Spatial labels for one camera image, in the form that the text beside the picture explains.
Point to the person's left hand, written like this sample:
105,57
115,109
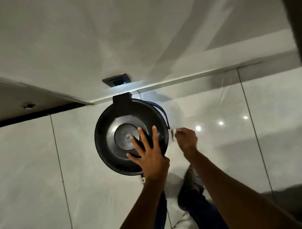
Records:
151,162

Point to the person's right hand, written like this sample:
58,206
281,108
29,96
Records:
187,141

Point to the person's right fingers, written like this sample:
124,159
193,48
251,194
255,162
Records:
181,133

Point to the person's left little finger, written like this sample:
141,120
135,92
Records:
133,157

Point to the person's left middle finger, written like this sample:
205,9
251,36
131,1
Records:
143,137

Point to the small white plug piece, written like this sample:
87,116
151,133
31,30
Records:
173,133

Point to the black round fan device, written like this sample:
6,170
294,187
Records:
118,141

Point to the person's right forearm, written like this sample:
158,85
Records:
231,198

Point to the person's left forearm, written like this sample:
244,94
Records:
144,205

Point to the small white tag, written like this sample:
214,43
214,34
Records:
143,180

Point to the grey shoe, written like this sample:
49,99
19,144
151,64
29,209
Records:
192,186

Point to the blue trouser leg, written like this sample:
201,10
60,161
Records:
207,214
161,212

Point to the black square vent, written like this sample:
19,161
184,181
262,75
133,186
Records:
116,80

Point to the black threshold strip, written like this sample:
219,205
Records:
40,114

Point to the small round metal fixture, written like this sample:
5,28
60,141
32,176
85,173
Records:
28,106

